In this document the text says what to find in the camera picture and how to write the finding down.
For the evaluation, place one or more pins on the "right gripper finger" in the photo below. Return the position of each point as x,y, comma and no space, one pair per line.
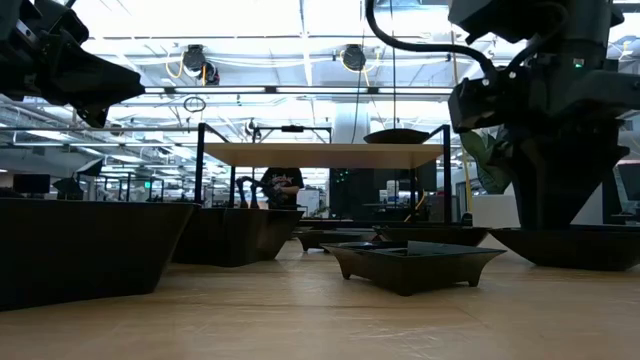
560,190

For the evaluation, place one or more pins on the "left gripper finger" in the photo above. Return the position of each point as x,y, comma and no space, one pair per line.
97,115
95,82

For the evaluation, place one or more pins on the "black leaf-shaped mini plate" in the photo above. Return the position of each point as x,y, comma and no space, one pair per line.
395,136
575,250
430,235

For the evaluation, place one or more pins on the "black wavy square mini bowl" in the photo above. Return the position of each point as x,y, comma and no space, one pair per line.
90,250
225,235

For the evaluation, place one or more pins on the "black square mini plate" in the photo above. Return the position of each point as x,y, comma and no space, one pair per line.
410,272
312,237

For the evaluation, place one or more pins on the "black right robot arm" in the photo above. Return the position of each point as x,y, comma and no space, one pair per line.
590,35

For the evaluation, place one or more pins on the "background black robot arm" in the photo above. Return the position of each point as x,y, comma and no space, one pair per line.
247,192

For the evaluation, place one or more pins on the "green plant in white pot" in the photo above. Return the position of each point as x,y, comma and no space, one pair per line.
495,210

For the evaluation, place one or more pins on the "dark background monitor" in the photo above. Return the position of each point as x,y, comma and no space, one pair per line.
31,183

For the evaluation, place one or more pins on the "person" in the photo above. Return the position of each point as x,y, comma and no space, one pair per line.
282,182

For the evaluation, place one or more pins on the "wooden shelf with black legs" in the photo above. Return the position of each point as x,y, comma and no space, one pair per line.
325,155

